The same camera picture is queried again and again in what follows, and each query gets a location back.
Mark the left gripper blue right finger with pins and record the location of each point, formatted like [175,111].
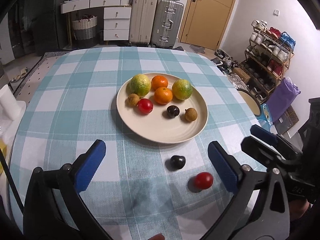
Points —
[226,166]

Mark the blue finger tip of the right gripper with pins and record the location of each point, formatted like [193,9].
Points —
[263,135]

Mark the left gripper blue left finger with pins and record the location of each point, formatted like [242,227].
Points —
[86,165]

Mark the red cherry tomato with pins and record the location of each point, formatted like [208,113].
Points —
[145,106]
[203,180]

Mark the dark purple plum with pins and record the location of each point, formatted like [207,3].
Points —
[173,111]
[177,162]

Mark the small tan longan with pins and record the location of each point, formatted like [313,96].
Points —
[132,100]

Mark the orange mandarin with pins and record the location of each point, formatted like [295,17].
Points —
[163,95]
[159,81]

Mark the person right hand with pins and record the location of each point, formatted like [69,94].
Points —
[298,208]

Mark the cream enamel bin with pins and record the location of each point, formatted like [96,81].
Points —
[251,101]

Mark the purple plastic bag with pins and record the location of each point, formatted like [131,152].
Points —
[282,98]

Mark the teal checked tablecloth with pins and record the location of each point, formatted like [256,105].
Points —
[134,194]

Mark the wooden shoe rack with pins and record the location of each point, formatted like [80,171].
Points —
[267,58]

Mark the cream round plate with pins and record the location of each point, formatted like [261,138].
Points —
[157,126]

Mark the woven laundry basket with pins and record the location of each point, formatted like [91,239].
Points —
[86,31]

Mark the wooden yellow door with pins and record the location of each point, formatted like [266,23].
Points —
[205,21]

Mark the silver aluminium suitcase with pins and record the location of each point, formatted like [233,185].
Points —
[166,23]

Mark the white drawer desk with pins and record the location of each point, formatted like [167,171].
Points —
[116,17]

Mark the beige ribbed suitcase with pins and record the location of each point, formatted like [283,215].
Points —
[141,21]

